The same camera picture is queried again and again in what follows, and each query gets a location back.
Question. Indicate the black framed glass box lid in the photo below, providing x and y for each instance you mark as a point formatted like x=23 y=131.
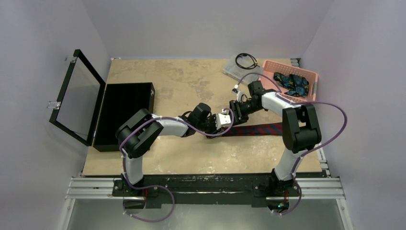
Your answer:
x=77 y=107

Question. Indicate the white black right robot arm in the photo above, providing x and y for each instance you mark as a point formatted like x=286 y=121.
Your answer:
x=300 y=127

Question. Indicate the aluminium frame rail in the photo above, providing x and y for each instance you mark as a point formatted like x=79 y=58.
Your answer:
x=312 y=186

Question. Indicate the blue patterned tie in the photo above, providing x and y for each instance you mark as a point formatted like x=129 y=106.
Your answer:
x=295 y=85

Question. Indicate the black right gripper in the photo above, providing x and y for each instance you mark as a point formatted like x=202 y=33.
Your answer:
x=236 y=111

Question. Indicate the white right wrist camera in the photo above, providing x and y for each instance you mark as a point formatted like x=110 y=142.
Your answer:
x=239 y=94

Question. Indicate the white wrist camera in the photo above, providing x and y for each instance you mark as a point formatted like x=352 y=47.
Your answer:
x=239 y=94
x=223 y=119

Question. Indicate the pink plastic basket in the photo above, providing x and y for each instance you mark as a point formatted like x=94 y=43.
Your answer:
x=270 y=67

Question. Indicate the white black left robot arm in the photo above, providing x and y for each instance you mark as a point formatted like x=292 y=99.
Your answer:
x=136 y=136

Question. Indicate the red navy striped tie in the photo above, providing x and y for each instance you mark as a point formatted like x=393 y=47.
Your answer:
x=271 y=129

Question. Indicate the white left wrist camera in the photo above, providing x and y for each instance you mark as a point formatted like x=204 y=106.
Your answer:
x=223 y=119

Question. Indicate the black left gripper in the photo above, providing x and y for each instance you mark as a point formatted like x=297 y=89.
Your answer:
x=214 y=130

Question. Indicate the black mounting base plate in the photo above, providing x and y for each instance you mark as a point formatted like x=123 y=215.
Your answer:
x=208 y=189

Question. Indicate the black tie display box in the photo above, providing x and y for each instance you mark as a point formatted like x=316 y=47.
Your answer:
x=121 y=101

